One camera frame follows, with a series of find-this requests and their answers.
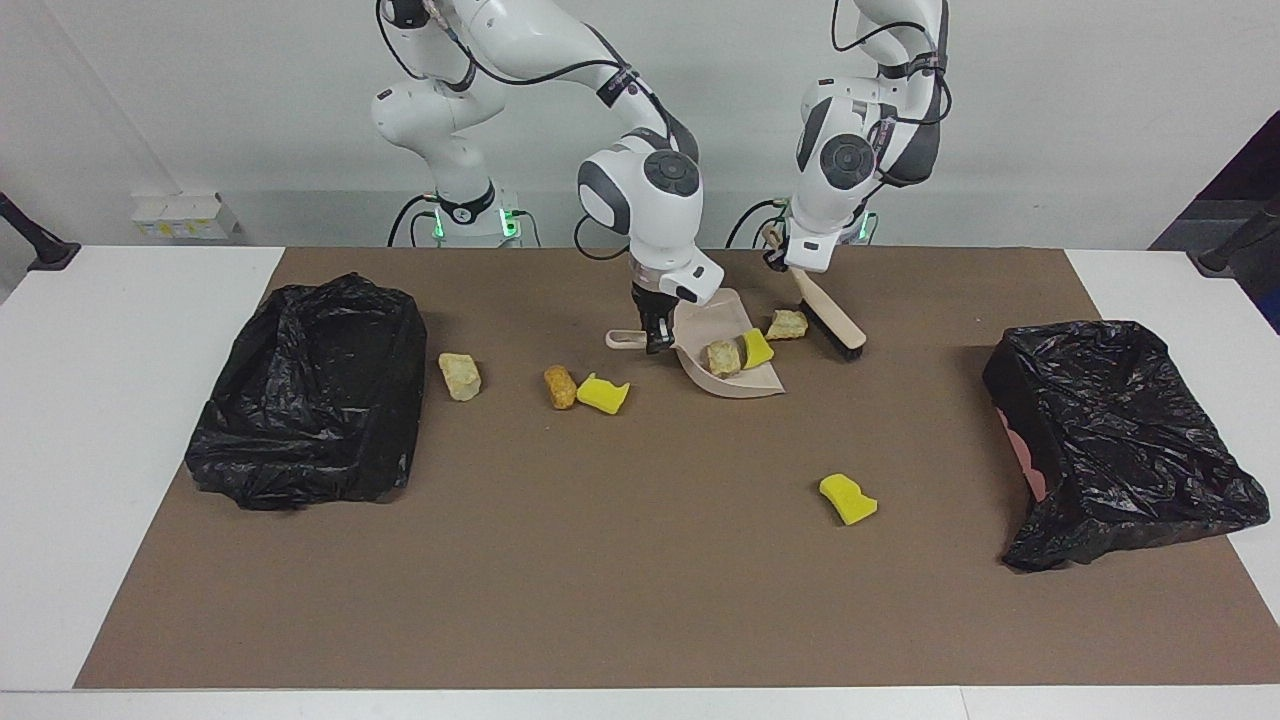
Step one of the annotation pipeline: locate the white wall socket box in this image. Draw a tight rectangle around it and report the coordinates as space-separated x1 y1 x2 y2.
132 193 241 241

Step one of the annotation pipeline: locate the black base cable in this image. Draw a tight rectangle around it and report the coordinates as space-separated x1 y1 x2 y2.
725 198 781 248
388 193 441 248

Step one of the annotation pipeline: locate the large yellow sponge piece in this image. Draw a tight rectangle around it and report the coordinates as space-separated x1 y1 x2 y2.
818 473 879 527

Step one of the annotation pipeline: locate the beige plastic dustpan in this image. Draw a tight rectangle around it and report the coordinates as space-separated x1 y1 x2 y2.
605 288 786 401

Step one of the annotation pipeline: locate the black bag lined pink bin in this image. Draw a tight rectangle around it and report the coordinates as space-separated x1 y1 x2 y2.
982 320 1271 573

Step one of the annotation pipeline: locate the notched yellow sponge piece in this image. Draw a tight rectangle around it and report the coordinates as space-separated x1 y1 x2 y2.
576 372 631 416

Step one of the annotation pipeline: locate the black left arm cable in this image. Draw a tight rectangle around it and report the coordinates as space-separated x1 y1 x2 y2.
830 0 953 129

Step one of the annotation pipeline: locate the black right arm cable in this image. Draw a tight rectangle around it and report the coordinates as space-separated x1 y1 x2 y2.
375 0 701 263

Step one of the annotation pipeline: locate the black stand foot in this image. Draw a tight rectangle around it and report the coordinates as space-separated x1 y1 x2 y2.
0 192 81 272
1187 195 1280 278

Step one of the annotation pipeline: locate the beige hand brush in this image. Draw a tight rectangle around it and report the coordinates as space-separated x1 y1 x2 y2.
762 225 868 361

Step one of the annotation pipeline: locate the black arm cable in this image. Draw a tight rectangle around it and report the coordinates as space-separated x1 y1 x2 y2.
830 0 953 129
375 0 701 263

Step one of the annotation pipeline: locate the brown table mat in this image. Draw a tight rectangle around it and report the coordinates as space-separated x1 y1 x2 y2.
75 247 1280 689

